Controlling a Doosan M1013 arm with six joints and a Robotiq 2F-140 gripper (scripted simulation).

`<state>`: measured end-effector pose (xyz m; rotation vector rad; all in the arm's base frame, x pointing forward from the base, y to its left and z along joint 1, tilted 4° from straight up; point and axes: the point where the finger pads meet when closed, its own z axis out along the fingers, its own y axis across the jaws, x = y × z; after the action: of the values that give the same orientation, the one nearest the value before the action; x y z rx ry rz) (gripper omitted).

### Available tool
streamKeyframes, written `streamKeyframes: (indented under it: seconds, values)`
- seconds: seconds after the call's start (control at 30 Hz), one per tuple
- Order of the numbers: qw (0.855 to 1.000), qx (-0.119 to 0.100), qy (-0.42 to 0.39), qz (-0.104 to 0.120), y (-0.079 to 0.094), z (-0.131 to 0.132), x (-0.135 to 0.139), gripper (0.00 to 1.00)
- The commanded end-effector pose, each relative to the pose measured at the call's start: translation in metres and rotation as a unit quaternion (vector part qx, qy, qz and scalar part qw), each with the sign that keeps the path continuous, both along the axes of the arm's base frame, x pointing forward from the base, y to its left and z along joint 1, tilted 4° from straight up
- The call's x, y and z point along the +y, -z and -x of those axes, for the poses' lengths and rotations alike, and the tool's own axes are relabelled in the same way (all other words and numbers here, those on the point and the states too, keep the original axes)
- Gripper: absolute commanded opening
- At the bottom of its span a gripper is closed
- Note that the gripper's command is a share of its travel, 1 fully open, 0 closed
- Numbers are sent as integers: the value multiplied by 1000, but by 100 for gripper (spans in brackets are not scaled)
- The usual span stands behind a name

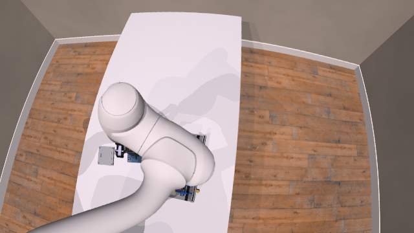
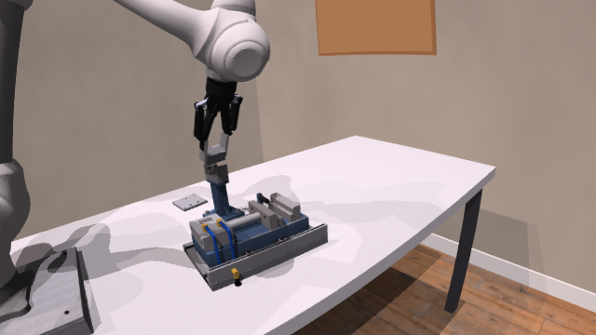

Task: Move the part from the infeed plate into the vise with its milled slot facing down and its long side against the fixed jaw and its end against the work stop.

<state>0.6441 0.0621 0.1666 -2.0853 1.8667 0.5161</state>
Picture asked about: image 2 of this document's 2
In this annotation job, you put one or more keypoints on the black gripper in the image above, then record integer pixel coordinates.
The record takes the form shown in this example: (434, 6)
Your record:
(215, 104)

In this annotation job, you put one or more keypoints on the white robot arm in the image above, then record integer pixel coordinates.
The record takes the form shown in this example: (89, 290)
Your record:
(222, 38)

